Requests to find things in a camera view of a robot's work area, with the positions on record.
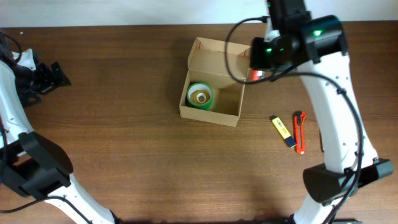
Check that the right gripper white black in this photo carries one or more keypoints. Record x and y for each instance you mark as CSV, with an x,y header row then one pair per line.
x,y
255,46

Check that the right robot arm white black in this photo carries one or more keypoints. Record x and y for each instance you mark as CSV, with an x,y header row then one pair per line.
x,y
316,50

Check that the yellow highlighter marker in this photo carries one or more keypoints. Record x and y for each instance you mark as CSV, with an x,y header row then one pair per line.
x,y
283,131

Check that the blue white marker pen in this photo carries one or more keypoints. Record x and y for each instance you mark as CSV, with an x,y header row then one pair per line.
x,y
321,142

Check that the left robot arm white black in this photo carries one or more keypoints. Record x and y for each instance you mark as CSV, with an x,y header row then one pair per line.
x,y
32,165

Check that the green tape roll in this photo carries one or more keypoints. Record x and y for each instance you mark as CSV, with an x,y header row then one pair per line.
x,y
200,86

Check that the orange utility knife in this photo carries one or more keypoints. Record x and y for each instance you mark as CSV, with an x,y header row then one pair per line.
x,y
299,118

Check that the small yellow tape roll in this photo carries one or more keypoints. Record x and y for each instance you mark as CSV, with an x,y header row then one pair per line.
x,y
200,97

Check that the brown cardboard box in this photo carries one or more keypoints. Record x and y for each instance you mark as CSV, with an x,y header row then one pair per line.
x,y
206,64

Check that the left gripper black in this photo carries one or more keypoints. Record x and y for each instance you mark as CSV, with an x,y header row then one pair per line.
x,y
48,81

